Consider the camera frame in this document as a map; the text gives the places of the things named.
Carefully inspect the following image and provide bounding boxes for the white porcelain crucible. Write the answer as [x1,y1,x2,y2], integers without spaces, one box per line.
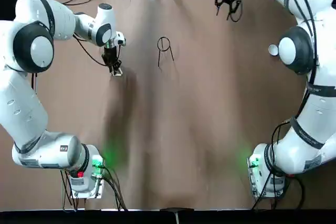
[268,44,280,57]

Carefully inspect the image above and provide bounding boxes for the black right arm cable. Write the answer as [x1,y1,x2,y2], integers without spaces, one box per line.
[283,0,321,86]

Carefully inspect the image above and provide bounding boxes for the black left base cables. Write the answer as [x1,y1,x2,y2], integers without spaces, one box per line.
[101,165,129,211]

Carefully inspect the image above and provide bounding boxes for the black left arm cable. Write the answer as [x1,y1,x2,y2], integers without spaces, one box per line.
[72,34,111,68]

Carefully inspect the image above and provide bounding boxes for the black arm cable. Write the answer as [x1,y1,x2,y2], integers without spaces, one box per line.
[72,34,111,68]
[283,0,321,86]

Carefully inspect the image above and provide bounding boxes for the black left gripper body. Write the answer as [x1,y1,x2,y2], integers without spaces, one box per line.
[101,45,122,65]

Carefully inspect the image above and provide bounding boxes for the black base cables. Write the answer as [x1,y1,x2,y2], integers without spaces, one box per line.
[101,165,129,211]
[249,121,307,210]

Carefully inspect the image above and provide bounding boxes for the black right base cables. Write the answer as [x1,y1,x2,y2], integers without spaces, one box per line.
[249,121,307,210]

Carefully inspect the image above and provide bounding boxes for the black metal tripod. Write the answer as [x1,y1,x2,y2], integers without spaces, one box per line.
[156,36,175,68]

